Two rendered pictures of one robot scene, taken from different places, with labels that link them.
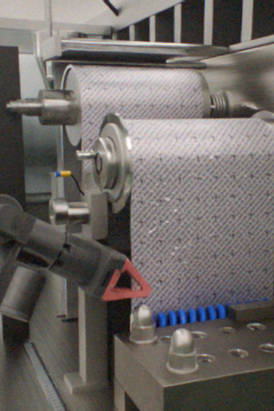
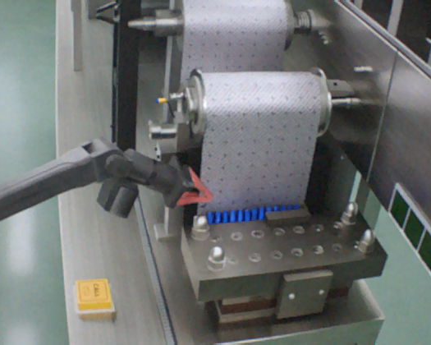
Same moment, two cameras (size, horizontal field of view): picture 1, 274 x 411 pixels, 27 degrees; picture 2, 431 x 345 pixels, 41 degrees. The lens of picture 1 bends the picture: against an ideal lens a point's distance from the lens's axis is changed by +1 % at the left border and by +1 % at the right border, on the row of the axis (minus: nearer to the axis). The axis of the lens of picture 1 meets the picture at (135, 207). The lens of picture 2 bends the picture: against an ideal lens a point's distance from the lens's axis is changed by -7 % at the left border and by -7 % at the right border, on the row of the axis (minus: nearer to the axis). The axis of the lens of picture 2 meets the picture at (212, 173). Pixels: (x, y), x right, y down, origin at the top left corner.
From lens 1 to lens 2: 0.58 m
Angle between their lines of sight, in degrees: 25
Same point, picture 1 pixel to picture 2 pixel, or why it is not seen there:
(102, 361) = (179, 223)
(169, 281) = (227, 191)
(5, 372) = not seen: hidden behind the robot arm
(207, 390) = (226, 282)
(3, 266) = (112, 188)
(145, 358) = (196, 254)
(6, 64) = not seen: outside the picture
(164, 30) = not seen: outside the picture
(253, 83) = (328, 22)
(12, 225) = (117, 169)
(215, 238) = (265, 165)
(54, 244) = (144, 173)
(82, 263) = (163, 185)
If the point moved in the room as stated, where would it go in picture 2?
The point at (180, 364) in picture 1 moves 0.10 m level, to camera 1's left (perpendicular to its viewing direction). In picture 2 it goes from (213, 266) to (160, 258)
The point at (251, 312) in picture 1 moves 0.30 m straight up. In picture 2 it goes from (278, 220) to (300, 89)
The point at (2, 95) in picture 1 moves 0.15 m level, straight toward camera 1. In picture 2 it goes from (126, 13) to (122, 37)
